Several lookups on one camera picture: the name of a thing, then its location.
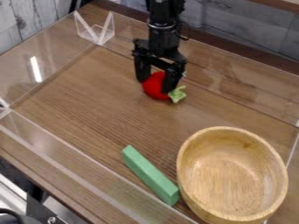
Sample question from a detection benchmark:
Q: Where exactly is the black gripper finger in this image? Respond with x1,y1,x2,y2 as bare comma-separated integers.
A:
135,55,151,83
162,62,186,94

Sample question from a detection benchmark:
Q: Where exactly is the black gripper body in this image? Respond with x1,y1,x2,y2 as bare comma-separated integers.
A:
132,21,187,69

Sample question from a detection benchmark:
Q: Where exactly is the red plush fruit green stem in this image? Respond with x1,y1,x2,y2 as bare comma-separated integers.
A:
142,71,187,103

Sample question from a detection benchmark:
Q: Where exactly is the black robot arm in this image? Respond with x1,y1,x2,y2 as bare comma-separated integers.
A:
132,0,187,94

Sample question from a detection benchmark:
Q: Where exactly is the green rectangular block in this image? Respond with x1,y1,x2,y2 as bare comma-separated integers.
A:
122,145,180,206

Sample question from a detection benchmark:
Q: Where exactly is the wooden bowl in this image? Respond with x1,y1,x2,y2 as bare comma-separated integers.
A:
176,126,288,224

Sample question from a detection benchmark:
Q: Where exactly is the clear acrylic triangle bracket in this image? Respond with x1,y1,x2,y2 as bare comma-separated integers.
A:
73,11,115,46

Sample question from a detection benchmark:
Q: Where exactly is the clear acrylic enclosure wall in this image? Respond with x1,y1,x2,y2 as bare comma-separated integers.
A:
0,5,299,224

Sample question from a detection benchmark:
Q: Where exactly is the black metal frame bracket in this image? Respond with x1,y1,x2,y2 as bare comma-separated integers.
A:
25,185,73,224

